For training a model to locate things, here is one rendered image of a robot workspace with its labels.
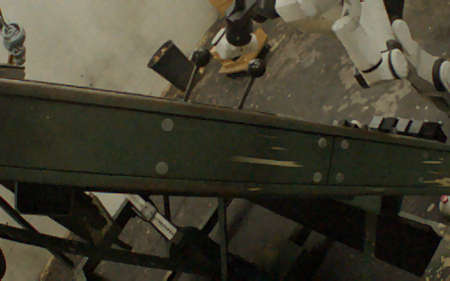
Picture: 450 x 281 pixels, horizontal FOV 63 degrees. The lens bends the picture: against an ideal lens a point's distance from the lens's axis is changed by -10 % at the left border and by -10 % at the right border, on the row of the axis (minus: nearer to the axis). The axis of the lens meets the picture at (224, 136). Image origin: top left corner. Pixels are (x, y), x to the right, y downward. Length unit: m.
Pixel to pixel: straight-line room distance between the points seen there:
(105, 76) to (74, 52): 0.62
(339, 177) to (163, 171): 0.29
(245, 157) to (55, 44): 5.84
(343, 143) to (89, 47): 5.88
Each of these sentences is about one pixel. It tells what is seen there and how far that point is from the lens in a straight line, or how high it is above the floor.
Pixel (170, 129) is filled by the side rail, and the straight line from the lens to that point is 0.48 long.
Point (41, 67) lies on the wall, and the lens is 6.22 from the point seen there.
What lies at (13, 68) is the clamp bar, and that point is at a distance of 1.22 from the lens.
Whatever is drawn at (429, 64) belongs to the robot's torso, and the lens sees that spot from 1.73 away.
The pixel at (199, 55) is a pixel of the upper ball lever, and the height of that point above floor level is 1.55.
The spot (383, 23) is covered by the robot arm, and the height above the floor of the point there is 1.21.
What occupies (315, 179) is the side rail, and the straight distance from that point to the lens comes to 0.61.
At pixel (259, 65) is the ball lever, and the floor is 1.45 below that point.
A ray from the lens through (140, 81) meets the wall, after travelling 6.52.
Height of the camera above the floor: 1.75
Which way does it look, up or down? 26 degrees down
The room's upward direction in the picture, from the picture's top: 49 degrees counter-clockwise
